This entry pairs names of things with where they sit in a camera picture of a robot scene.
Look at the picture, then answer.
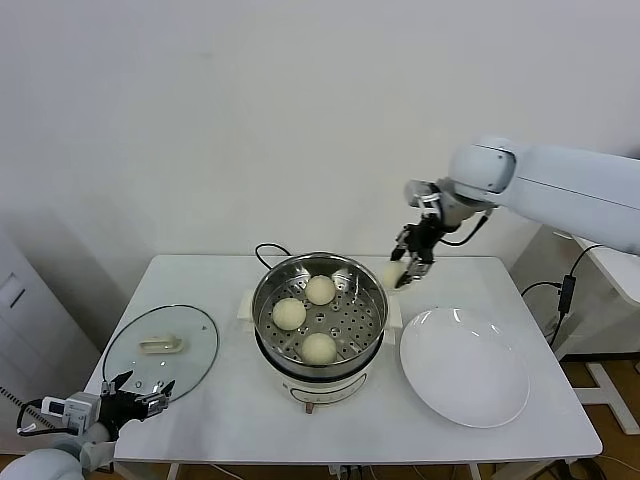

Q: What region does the glass lid with cream handle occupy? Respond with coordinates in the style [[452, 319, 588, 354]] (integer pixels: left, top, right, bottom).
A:
[[102, 303, 221, 409]]

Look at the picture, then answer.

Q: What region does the white round plate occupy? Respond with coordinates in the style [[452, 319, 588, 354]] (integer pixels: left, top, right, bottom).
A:
[[398, 307, 531, 429]]

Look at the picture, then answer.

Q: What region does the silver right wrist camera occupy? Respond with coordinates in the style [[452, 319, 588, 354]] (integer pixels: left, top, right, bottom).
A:
[[404, 179, 444, 209]]

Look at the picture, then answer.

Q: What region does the black adapter box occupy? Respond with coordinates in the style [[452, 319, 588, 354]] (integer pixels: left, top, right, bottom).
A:
[[558, 273, 576, 315]]

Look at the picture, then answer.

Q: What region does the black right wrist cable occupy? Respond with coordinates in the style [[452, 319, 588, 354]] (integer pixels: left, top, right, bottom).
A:
[[439, 212, 491, 246]]

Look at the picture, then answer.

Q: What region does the white cabinet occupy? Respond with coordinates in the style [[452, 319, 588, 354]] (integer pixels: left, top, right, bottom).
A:
[[0, 224, 101, 456]]

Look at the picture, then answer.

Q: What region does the black pot power cord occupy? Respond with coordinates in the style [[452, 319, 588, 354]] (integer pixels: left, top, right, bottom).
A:
[[254, 243, 294, 271]]

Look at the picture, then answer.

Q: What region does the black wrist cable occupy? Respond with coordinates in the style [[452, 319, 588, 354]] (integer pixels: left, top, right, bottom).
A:
[[15, 398, 44, 436], [439, 212, 491, 246]]

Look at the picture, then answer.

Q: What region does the steel perforated steamer basket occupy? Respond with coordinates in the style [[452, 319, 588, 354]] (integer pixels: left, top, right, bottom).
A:
[[251, 253, 390, 369]]

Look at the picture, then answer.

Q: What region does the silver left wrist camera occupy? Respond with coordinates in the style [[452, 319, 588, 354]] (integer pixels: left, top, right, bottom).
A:
[[40, 392, 101, 434]]

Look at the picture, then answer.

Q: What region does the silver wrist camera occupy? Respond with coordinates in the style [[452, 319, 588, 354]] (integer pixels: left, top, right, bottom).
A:
[[40, 392, 101, 434], [404, 179, 444, 209]]

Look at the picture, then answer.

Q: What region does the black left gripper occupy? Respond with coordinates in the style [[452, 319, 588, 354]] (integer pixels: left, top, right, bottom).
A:
[[96, 369, 177, 442]]

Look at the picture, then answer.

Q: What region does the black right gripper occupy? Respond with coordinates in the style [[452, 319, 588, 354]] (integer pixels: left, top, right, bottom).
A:
[[389, 212, 446, 292]]

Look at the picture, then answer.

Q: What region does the white steamed baozi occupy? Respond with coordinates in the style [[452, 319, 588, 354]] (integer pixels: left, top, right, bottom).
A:
[[304, 273, 337, 306], [301, 332, 339, 366], [382, 262, 409, 290], [272, 297, 307, 331]]

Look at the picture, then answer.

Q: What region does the thin black adapter cable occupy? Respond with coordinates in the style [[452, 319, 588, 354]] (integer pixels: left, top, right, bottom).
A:
[[568, 243, 609, 277], [548, 312, 566, 347], [521, 281, 562, 297]]

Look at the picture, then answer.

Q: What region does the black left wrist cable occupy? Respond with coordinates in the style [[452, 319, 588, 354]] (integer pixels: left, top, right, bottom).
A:
[[15, 398, 44, 436]]

